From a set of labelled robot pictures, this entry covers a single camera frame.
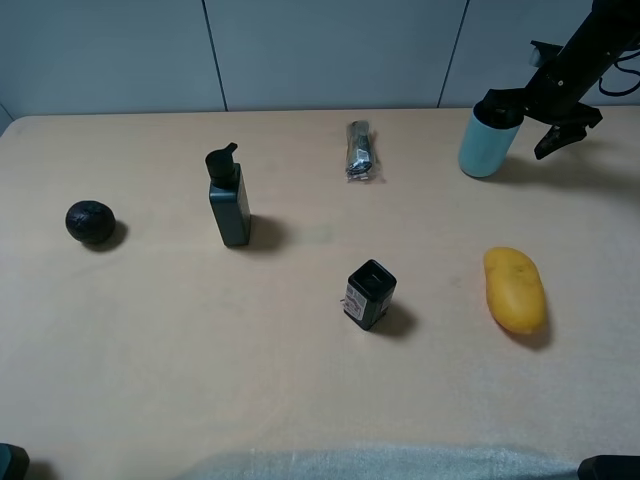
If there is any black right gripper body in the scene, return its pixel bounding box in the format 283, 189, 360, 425
523, 41, 602, 128

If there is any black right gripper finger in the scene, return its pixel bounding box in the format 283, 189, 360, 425
534, 124, 586, 160
480, 89, 523, 127

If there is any light blue plastic cup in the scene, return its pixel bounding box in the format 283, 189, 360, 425
458, 101, 523, 178

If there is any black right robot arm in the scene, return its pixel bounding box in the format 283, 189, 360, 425
473, 1, 639, 159

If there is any yellow mango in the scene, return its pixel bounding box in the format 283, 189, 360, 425
483, 247, 547, 335

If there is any black rectangular box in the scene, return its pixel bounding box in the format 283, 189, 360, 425
342, 259, 397, 331

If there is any dark green pump bottle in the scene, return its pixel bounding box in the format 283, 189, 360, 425
205, 142, 251, 248

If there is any light green cloth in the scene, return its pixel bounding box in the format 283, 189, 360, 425
178, 445, 578, 479

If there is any black cable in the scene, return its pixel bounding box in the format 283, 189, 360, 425
597, 47, 640, 97

